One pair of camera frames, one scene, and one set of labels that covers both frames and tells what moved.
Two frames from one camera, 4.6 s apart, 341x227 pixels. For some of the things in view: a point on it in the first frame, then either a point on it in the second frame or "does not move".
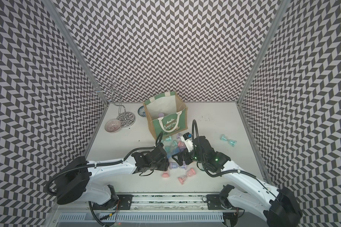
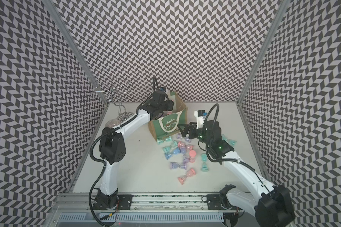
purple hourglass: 174,165 does not move
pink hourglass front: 190,172 does not move
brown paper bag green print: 166,114 does not move
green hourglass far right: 231,142 does not move
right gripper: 185,153 → 192,128
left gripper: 165,162 → 170,104
